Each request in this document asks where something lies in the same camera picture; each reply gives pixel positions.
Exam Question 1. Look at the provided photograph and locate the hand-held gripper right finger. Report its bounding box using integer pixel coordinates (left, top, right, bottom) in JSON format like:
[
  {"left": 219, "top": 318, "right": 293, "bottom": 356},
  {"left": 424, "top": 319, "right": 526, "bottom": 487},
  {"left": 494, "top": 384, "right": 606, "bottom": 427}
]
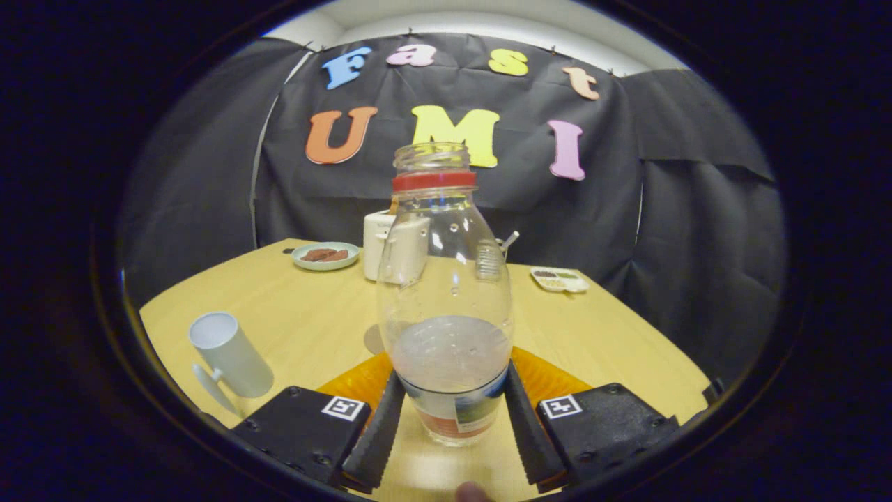
[{"left": 503, "top": 347, "right": 680, "bottom": 492}]

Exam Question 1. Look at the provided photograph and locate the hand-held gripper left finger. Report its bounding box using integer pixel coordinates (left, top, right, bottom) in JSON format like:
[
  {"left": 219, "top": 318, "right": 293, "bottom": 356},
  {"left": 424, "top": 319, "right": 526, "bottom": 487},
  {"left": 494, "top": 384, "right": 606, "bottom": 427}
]
[{"left": 230, "top": 351, "right": 407, "bottom": 492}]

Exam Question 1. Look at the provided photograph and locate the white cup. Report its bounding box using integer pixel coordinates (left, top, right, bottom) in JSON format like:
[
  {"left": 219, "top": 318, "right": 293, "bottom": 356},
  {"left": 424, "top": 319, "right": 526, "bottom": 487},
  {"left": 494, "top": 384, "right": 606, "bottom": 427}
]
[{"left": 188, "top": 311, "right": 275, "bottom": 418}]

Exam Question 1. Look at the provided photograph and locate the clear plastic juice bottle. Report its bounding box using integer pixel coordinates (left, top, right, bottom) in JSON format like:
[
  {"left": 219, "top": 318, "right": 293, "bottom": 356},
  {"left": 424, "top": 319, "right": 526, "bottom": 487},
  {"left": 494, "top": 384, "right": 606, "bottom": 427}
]
[{"left": 376, "top": 142, "right": 515, "bottom": 448}]

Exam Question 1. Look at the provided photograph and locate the wooden table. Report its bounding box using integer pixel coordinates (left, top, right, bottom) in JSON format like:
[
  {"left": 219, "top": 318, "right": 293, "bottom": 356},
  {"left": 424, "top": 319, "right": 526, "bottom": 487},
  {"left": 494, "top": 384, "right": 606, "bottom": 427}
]
[{"left": 139, "top": 238, "right": 712, "bottom": 502}]

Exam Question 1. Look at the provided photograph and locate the white divided condiment tray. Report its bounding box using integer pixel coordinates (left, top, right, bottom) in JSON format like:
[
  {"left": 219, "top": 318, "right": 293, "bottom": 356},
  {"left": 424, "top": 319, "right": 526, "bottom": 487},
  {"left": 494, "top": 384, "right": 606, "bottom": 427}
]
[{"left": 530, "top": 267, "right": 590, "bottom": 294}]

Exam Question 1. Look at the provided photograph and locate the pale green plate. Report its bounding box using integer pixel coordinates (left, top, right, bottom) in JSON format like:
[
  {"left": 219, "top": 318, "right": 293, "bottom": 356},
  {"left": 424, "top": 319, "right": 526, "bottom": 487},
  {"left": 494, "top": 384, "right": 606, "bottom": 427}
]
[{"left": 291, "top": 241, "right": 360, "bottom": 271}]

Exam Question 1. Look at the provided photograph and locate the white toaster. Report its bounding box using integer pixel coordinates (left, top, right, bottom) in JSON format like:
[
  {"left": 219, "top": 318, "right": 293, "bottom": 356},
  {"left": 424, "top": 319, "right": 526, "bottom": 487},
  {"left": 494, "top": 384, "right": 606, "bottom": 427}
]
[{"left": 362, "top": 208, "right": 431, "bottom": 287}]

